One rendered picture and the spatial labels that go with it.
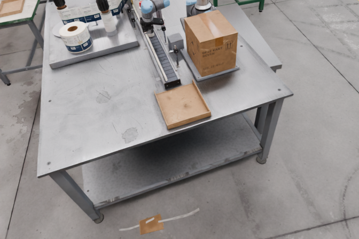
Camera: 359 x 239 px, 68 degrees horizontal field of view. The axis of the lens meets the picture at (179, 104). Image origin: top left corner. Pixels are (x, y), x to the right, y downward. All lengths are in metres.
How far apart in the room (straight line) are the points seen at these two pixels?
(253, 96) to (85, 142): 1.01
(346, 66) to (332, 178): 1.43
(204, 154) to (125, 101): 0.77
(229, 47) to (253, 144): 0.85
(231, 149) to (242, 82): 0.62
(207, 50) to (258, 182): 1.16
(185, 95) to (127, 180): 0.82
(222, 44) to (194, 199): 1.20
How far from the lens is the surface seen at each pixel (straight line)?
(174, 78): 1.71
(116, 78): 1.89
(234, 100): 1.62
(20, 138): 3.09
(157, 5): 1.80
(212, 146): 2.14
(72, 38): 2.11
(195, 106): 1.58
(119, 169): 2.15
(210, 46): 1.61
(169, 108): 1.59
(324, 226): 2.25
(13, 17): 3.26
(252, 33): 2.18
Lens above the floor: 2.01
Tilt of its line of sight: 47 degrees down
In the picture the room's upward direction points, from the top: 8 degrees counter-clockwise
